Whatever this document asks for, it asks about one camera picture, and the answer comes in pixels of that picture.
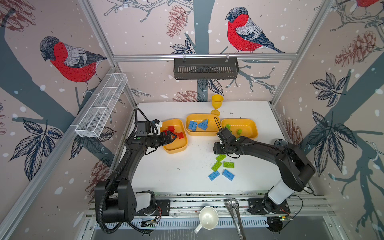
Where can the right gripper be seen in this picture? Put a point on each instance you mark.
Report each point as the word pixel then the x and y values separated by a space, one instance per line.
pixel 216 148

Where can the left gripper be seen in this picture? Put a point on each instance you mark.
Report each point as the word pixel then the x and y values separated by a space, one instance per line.
pixel 163 140

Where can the red lego brick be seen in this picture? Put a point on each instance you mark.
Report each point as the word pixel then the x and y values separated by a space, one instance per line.
pixel 171 129

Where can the blue lego brick upturned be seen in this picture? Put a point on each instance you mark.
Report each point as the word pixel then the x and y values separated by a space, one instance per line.
pixel 192 126

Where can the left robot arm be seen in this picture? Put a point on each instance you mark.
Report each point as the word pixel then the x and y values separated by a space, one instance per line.
pixel 116 202

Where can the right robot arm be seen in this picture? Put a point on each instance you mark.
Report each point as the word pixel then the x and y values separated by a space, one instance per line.
pixel 295 168

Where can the left yellow bin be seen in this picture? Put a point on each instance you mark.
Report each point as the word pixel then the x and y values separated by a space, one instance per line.
pixel 181 144

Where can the yellow bin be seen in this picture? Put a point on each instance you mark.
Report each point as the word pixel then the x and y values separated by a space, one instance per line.
pixel 248 126
pixel 181 144
pixel 213 125

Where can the green lego brick upper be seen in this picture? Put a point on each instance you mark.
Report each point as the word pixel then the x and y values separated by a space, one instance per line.
pixel 221 157

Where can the green lego brick right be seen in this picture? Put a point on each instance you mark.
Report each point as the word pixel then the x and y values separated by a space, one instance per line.
pixel 228 165

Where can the middle yellow bin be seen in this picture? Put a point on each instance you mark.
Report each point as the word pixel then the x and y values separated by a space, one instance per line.
pixel 213 125

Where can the green long lego brick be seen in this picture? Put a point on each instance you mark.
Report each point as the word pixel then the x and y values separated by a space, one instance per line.
pixel 216 166

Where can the right yellow bin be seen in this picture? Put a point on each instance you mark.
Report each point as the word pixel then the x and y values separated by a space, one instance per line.
pixel 248 126

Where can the blue lego brick front right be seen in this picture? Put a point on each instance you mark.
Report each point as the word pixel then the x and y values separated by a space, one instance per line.
pixel 227 174

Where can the blue lego brick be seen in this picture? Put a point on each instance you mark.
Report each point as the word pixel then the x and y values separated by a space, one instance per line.
pixel 212 176
pixel 227 174

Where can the yellow plastic goblet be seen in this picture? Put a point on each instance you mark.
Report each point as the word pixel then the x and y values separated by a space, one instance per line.
pixel 217 101

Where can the metal tongs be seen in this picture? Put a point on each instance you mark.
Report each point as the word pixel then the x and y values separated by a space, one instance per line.
pixel 233 208

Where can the white measuring cup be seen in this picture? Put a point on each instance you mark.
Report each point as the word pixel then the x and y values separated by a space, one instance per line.
pixel 208 219

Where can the black hanging basket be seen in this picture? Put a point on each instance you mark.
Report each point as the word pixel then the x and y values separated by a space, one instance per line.
pixel 206 69

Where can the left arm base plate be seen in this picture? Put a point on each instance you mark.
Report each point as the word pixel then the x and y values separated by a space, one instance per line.
pixel 161 208

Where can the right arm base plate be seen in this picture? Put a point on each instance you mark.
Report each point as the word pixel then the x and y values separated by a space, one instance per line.
pixel 262 207

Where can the white wire mesh basket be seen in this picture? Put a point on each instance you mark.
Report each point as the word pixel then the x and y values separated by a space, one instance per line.
pixel 99 112

